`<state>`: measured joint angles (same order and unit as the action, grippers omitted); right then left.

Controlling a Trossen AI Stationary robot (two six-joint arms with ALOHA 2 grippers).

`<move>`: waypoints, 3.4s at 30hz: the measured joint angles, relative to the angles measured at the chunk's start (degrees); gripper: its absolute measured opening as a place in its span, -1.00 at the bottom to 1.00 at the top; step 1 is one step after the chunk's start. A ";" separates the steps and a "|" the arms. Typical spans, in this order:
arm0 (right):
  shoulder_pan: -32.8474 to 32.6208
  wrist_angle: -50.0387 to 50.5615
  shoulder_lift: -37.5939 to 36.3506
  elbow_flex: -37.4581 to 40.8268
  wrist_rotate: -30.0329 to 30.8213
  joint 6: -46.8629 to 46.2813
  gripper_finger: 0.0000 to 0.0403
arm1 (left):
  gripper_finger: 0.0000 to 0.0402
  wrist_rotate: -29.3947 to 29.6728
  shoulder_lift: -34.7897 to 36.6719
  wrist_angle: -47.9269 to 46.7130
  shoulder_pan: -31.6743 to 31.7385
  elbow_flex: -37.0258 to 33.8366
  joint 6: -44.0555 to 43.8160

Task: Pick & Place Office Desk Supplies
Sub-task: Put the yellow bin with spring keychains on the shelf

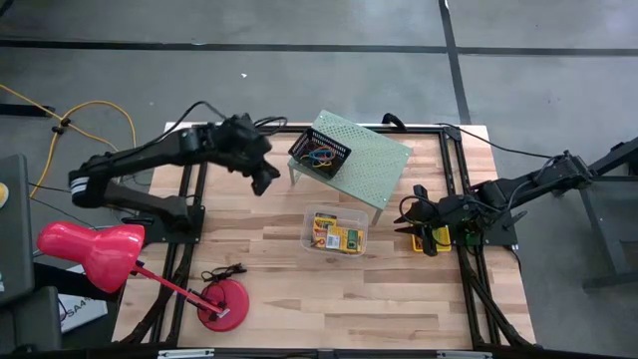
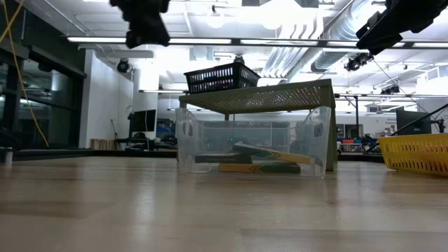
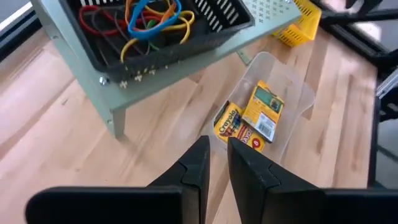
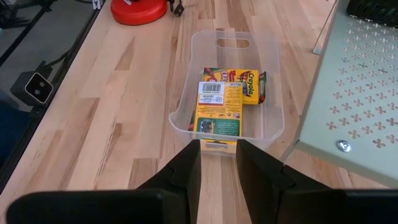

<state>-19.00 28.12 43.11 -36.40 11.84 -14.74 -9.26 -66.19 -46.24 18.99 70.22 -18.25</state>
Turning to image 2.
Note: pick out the black plastic basket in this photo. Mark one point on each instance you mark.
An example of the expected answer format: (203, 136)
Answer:
(220, 78)

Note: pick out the clear plastic bin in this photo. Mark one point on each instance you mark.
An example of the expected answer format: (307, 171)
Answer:
(196, 140)

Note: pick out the yellow plastic basket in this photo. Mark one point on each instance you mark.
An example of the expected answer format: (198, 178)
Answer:
(413, 154)

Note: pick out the yellow green crayon box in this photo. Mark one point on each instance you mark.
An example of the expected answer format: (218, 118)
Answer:
(222, 158)
(259, 168)
(273, 154)

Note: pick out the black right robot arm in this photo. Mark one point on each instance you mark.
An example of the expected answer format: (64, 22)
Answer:
(420, 12)

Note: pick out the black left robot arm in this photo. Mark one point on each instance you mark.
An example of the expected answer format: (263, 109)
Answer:
(140, 5)

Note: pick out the black ceiling spotlight cluster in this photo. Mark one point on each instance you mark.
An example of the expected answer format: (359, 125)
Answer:
(357, 61)

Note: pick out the long ceiling light strip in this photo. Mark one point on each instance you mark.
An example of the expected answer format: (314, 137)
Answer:
(87, 39)

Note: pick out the black computer monitor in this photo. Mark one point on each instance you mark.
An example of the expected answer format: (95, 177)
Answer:
(413, 122)
(143, 120)

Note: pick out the green perforated metal shelf riser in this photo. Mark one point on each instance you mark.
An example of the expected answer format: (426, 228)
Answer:
(262, 98)

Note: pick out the small grey cylinder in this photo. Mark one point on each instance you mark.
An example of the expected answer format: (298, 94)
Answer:
(7, 157)

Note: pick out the black ceiling dome camera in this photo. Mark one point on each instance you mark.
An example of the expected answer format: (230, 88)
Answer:
(122, 66)
(239, 59)

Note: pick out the black aluminium table frame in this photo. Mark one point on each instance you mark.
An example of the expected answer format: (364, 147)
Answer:
(70, 154)

